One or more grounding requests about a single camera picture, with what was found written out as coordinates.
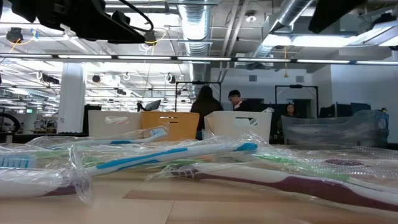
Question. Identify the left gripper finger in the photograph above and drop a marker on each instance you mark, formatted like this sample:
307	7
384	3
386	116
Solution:
115	34

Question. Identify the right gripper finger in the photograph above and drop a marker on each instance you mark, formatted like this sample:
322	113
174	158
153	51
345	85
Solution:
332	12

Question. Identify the orange toothbrush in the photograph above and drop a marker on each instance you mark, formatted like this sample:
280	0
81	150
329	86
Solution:
117	120

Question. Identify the white plastic bin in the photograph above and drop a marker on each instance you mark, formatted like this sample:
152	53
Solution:
96	127
224	129

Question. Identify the orange plastic bin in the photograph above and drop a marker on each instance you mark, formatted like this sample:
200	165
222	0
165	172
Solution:
180	124

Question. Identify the grey translucent plastic bin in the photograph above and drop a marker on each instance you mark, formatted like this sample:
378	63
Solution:
326	130

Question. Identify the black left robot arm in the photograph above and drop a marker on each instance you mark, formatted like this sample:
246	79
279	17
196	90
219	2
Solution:
21	9

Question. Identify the ceiling light panel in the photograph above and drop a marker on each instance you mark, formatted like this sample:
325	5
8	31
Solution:
311	40

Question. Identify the white square column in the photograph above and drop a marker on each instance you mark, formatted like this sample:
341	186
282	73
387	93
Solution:
71	99

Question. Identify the ceiling sensor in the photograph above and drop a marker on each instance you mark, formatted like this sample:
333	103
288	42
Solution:
251	17

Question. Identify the long ceiling light strip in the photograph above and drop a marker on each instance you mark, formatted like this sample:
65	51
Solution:
202	58

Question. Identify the black background equipment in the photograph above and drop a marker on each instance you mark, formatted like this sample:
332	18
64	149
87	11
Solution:
360	107

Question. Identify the green exit sign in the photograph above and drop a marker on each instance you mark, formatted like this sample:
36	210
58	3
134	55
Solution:
29	110

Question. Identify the person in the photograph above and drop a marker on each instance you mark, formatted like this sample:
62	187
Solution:
236	93
205	105
289	109

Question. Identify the dark desk partitions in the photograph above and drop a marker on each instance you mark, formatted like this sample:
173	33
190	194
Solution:
264	107

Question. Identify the silver ventilation duct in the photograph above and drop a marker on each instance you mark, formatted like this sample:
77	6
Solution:
194	25
289	12

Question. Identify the black monitor stand frame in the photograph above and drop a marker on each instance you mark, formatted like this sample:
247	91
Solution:
295	86

